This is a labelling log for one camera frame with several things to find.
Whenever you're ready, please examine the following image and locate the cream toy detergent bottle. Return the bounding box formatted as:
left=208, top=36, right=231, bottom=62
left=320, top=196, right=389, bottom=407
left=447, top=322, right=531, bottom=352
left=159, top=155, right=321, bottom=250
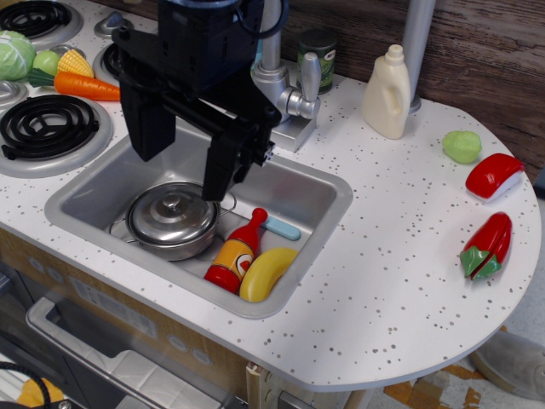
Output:
left=361, top=44, right=411, bottom=140

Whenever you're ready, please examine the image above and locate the yellow toy corn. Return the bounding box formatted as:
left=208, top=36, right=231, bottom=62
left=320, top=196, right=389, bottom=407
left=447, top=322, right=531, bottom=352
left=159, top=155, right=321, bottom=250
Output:
left=57, top=49, right=95, bottom=78

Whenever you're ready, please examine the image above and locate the back left black stove burner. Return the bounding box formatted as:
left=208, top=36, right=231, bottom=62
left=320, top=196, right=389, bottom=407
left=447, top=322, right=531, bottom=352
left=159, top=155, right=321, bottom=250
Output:
left=1, top=1, right=83, bottom=51

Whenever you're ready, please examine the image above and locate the orange toy carrot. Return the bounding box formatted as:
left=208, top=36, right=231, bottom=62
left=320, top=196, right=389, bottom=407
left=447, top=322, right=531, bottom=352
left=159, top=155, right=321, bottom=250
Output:
left=27, top=69, right=121, bottom=101

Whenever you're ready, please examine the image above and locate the grey left stove knob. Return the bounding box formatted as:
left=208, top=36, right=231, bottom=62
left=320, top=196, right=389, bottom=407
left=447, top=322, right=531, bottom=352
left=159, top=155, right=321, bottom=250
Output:
left=0, top=80, right=28, bottom=110

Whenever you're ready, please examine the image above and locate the steel pot lid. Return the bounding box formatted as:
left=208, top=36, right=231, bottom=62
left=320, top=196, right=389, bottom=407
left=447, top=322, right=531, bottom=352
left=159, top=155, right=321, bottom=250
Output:
left=125, top=181, right=220, bottom=246

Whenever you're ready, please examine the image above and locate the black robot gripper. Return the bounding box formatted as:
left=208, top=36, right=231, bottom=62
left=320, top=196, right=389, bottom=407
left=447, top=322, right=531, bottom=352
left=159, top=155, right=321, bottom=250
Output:
left=113, top=1, right=281, bottom=201

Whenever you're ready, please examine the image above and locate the black stove burner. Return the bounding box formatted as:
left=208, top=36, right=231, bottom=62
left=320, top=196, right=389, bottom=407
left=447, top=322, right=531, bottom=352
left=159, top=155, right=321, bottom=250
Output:
left=1, top=1, right=83, bottom=51
left=92, top=43, right=121, bottom=86
left=1, top=95, right=113, bottom=178

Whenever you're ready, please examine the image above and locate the silver toy faucet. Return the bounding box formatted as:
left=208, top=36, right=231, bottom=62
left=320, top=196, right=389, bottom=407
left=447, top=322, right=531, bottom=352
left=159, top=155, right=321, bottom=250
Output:
left=252, top=0, right=321, bottom=153

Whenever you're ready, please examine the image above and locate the grey oven door handle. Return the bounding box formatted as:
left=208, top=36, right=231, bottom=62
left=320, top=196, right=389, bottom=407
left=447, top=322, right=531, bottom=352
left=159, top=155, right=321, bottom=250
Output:
left=26, top=297, right=241, bottom=408

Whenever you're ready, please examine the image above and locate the grey metal pole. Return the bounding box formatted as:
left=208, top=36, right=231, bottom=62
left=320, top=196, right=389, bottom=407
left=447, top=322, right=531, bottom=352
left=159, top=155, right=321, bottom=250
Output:
left=402, top=0, right=436, bottom=113

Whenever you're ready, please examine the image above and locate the yellow object lower left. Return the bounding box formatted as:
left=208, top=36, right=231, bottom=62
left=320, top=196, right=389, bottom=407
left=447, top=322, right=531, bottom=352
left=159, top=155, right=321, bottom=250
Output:
left=16, top=378, right=65, bottom=407

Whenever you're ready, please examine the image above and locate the light green toy ball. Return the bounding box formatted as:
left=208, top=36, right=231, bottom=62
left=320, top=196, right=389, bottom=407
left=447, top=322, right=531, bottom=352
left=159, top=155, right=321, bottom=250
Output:
left=33, top=50, right=60, bottom=76

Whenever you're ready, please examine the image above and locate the front left black stove burner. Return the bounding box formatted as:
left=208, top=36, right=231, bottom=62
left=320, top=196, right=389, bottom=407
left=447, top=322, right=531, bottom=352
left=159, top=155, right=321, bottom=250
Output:
left=1, top=95, right=113, bottom=178

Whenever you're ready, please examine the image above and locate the small steel pot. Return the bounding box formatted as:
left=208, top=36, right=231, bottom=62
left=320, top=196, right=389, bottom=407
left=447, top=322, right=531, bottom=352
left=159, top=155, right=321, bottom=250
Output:
left=108, top=181, right=237, bottom=262

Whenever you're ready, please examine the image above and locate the green toy cabbage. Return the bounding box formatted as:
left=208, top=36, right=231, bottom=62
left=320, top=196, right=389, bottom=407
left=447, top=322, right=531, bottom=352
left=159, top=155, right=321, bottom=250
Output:
left=1, top=30, right=37, bottom=81

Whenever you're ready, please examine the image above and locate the grey stove knob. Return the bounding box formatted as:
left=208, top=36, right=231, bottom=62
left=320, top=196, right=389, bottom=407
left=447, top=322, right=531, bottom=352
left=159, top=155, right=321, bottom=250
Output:
left=0, top=80, right=28, bottom=110
left=94, top=11, right=134, bottom=39

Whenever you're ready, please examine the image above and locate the red toy ketchup bottle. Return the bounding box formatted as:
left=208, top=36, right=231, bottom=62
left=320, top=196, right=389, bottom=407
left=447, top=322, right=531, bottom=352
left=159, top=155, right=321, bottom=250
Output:
left=204, top=208, right=268, bottom=293

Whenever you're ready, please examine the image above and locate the red toy chili pepper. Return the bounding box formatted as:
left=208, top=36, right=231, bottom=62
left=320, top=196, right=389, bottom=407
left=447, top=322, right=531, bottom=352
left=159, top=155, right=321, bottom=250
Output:
left=459, top=212, right=513, bottom=280

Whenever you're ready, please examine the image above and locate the yellow toy banana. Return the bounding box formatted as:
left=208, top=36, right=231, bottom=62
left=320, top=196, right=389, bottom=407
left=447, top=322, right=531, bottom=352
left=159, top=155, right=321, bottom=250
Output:
left=239, top=247, right=298, bottom=302

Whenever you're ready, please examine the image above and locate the dark green can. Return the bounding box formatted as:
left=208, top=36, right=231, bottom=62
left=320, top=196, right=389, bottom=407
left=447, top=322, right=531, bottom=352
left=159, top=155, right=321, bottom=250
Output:
left=297, top=29, right=337, bottom=95

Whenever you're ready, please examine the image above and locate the back right black stove burner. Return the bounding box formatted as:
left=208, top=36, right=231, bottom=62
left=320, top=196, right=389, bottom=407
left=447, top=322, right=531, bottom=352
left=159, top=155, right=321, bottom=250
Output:
left=92, top=43, right=121, bottom=86

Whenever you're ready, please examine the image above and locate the silver sink basin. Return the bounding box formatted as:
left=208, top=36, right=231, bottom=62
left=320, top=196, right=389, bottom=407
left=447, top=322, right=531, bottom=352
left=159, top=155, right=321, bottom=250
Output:
left=44, top=120, right=353, bottom=319

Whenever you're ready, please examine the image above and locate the red white toy sushi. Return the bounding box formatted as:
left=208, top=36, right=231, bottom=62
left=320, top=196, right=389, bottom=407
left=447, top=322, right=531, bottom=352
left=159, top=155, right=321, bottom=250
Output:
left=465, top=153, right=525, bottom=203

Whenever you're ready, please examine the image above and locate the light green toy lettuce piece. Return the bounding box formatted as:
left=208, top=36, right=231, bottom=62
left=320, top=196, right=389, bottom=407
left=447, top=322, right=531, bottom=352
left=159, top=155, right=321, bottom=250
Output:
left=442, top=130, right=482, bottom=164

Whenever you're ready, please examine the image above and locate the white blue toy knife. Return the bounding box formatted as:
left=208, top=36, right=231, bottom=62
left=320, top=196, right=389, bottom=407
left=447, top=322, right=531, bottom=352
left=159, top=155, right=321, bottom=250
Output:
left=262, top=216, right=301, bottom=241

